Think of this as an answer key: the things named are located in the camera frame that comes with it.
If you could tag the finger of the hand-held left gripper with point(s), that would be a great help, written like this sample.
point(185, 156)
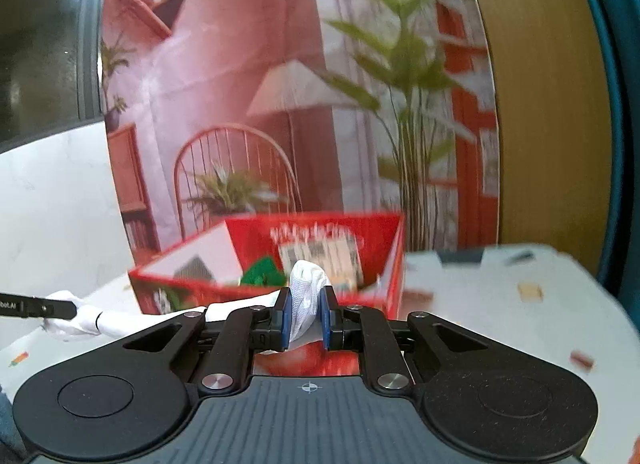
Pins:
point(50, 307)

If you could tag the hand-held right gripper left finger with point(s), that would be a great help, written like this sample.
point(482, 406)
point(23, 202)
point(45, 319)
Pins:
point(286, 319)

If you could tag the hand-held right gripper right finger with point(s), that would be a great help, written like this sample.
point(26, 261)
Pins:
point(325, 319)

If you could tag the white sock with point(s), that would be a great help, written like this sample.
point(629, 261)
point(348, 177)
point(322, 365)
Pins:
point(305, 286)

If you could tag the red cardboard box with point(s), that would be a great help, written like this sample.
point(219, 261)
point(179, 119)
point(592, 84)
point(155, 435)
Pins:
point(250, 239)

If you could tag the green packet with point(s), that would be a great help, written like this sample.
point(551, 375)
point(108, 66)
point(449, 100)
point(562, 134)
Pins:
point(260, 274)

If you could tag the white printed tablecloth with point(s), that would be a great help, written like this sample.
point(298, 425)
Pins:
point(500, 304)

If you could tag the dark window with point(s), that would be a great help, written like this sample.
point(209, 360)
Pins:
point(45, 34)

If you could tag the wooden board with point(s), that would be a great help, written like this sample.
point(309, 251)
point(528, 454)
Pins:
point(540, 94)

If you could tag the wall poster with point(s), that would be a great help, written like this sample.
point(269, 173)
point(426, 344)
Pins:
point(225, 44)

